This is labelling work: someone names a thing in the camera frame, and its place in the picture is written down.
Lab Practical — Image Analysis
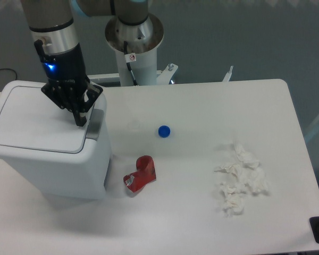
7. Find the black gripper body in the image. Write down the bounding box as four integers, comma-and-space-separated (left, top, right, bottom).
34, 39, 89, 89

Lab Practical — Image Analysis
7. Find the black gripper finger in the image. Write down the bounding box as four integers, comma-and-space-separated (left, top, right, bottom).
41, 79, 82, 125
75, 82, 103, 126

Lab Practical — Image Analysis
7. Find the white trash can lid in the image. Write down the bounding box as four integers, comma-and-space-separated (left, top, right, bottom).
0, 81, 88, 156

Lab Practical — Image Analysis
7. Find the white plastic trash can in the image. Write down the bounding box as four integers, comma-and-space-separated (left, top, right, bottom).
0, 95, 112, 199

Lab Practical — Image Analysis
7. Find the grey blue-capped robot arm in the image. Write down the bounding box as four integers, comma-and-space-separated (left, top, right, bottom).
21, 1, 164, 126

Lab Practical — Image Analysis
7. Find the blue bottle cap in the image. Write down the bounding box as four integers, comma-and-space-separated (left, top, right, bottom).
158, 125, 171, 138

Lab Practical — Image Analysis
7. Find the crushed red can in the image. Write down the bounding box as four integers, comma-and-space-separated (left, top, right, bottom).
123, 155, 156, 198

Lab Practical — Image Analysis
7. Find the crumpled white tissue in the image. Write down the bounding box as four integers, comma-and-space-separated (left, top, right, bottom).
214, 139, 270, 217

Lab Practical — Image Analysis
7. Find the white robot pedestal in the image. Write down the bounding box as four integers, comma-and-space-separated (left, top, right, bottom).
115, 49, 157, 87

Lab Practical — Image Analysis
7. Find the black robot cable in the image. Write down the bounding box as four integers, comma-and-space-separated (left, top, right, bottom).
123, 41, 139, 86

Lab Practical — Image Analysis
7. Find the black floor cable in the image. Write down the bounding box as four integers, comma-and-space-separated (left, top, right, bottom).
0, 68, 18, 80

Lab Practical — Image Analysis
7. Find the white base frame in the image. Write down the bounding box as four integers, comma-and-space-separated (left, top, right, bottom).
87, 63, 234, 88

